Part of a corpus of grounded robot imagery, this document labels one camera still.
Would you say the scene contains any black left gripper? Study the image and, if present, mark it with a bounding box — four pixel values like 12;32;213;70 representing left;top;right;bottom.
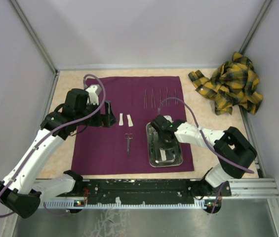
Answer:
76;100;117;127

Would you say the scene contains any white packaged blade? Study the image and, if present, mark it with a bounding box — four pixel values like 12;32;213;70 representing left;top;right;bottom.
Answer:
119;113;123;126
160;150;167;162

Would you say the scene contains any steel instrument tray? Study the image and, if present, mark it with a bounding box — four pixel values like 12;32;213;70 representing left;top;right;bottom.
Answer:
146;123;183;168

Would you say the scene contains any white packaged instrument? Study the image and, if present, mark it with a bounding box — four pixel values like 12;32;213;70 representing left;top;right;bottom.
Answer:
126;115;133;127

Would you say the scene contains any surgical scissors steel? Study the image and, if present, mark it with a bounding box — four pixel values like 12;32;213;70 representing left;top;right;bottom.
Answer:
124;133;134;157

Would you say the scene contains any purple cloth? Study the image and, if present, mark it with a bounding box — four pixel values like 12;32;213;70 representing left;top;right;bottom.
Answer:
71;76;194;175

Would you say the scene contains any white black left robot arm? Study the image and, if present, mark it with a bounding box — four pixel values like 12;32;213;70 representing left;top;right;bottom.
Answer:
0;85;116;219

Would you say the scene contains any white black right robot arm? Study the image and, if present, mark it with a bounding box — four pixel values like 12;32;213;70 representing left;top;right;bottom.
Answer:
150;115;257;196

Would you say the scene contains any yellow plaid shirt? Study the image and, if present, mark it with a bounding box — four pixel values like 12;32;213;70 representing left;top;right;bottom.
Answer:
188;52;263;115

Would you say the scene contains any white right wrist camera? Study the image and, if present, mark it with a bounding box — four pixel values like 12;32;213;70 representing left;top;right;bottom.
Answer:
164;116;173;123

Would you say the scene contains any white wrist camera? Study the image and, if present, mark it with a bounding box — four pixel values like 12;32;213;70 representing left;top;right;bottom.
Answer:
164;116;173;123
85;84;102;106

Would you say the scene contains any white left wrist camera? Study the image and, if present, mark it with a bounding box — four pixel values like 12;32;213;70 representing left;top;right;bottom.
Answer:
85;84;102;106

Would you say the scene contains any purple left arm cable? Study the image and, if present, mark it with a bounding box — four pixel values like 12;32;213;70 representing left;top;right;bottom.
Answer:
0;74;105;218

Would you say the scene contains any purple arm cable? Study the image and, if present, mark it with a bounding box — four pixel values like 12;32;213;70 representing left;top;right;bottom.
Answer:
158;97;255;214
0;74;105;218

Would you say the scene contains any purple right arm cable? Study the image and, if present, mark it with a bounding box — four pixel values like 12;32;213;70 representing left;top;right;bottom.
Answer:
158;97;255;214

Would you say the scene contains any aluminium frame rail front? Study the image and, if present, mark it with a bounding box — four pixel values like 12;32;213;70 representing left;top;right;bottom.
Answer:
10;179;279;210

